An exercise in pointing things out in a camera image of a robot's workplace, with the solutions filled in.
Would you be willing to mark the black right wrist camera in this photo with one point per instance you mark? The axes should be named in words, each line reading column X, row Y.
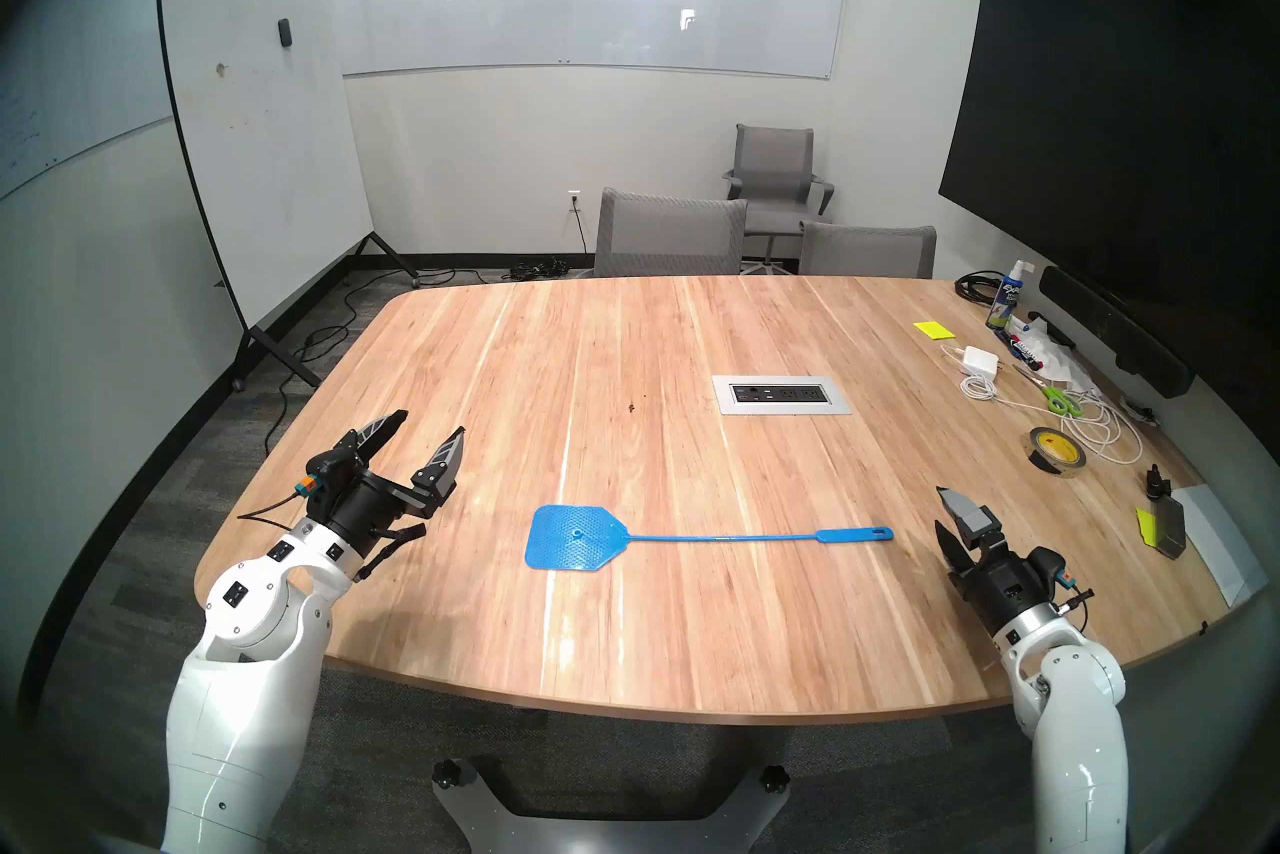
column 1050, row 567

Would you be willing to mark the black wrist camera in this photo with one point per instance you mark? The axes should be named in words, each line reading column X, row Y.
column 328, row 467
column 1050, row 567

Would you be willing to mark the silver table power outlet box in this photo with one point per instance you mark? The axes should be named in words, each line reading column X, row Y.
column 780, row 395

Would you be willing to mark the yellow sticky note pad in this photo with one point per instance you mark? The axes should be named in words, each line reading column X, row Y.
column 934, row 330

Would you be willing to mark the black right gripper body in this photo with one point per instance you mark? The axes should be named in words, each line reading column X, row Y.
column 1005, row 587

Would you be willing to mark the white mobile whiteboard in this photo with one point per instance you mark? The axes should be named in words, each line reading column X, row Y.
column 270, row 162

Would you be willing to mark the black video soundbar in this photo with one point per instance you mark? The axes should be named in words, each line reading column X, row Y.
column 1110, row 327

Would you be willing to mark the yellow sticky flag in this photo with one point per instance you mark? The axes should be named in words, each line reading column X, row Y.
column 1146, row 528

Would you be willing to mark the red blue marker pack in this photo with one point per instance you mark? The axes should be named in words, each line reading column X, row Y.
column 1025, row 347

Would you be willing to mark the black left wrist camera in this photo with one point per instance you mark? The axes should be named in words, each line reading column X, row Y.
column 328, row 467

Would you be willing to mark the grey mesh chair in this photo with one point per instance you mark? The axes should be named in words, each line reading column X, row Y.
column 670, row 237
column 870, row 252

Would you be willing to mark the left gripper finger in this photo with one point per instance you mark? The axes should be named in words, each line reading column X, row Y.
column 445, row 460
column 378, row 434

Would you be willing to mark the wall whiteboard with writing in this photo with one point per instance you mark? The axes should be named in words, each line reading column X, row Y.
column 90, row 62

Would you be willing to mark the grey office chair with armrests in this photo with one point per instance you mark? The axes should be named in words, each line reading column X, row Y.
column 775, row 162

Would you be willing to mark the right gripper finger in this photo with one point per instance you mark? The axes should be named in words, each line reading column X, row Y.
column 952, row 557
column 970, row 517

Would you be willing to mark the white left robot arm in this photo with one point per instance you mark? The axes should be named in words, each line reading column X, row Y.
column 240, row 712

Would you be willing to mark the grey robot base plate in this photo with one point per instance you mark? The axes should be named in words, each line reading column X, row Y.
column 600, row 837

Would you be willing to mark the black wall television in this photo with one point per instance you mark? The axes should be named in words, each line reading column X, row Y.
column 1120, row 112

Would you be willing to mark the white plastic bag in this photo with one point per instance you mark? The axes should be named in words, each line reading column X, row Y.
column 1058, row 369

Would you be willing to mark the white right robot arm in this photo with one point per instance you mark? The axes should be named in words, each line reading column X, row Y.
column 1075, row 742

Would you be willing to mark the black yellow tape roll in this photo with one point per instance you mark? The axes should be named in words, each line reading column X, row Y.
column 1040, row 460

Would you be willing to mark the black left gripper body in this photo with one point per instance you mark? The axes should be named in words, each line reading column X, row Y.
column 375, row 502

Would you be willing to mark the blue plastic fly swatter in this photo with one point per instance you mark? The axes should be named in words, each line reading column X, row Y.
column 570, row 539

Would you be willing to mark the white power adapter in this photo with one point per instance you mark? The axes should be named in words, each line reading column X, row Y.
column 982, row 361

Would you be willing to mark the whiteboard cleaner spray bottle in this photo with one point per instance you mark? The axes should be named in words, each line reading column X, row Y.
column 1005, row 302

